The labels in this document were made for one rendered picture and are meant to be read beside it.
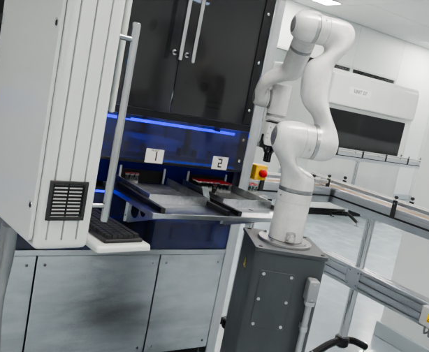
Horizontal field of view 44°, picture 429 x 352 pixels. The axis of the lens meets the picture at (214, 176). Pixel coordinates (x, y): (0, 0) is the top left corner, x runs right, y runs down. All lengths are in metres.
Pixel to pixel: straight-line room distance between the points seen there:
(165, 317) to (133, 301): 0.20
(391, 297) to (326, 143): 1.29
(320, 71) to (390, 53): 8.50
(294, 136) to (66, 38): 0.79
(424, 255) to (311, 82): 1.89
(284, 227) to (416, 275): 1.80
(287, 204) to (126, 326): 1.03
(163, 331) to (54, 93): 1.44
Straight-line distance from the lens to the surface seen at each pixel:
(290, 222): 1.85
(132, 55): 1.60
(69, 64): 1.51
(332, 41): 1.92
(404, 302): 2.88
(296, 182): 1.83
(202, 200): 2.13
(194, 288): 2.59
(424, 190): 3.50
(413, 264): 3.55
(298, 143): 1.80
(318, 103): 1.85
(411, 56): 10.82
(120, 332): 2.50
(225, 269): 2.66
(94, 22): 1.54
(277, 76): 2.17
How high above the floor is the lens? 1.32
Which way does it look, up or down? 8 degrees down
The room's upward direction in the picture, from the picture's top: 11 degrees clockwise
